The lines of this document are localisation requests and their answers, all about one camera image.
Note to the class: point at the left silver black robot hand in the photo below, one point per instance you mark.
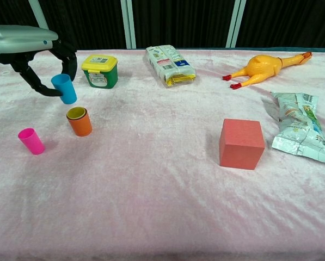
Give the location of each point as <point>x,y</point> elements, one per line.
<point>15,38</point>

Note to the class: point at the light blue plastic cup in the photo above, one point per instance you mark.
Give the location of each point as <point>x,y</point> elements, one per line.
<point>67,92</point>

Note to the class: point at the yellow plastic cup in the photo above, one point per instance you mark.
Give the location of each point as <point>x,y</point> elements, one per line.
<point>76,112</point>

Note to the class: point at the pink plastic cup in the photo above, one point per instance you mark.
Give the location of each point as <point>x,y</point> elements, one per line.
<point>31,141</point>

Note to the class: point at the green tub with yellow lid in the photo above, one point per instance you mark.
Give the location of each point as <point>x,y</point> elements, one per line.
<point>99,73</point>

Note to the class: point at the orange plastic cup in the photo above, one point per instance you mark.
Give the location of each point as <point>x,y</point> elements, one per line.
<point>80,127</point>

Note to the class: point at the white yellow snack bag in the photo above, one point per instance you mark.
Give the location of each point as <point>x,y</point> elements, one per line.
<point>170,65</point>

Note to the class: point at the pink velvet tablecloth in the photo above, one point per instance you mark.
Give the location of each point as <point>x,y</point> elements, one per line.
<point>151,204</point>

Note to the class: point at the yellow rubber chicken toy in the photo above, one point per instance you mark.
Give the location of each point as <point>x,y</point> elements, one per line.
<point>261,68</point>

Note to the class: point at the red foam cube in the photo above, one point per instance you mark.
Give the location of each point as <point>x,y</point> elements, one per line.
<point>241,144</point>

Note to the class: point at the crumpled white green wrapper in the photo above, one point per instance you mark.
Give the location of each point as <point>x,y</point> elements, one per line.
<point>298,127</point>

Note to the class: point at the white partition post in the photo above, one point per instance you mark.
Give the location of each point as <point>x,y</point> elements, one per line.
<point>38,13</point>
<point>235,24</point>
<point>128,24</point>

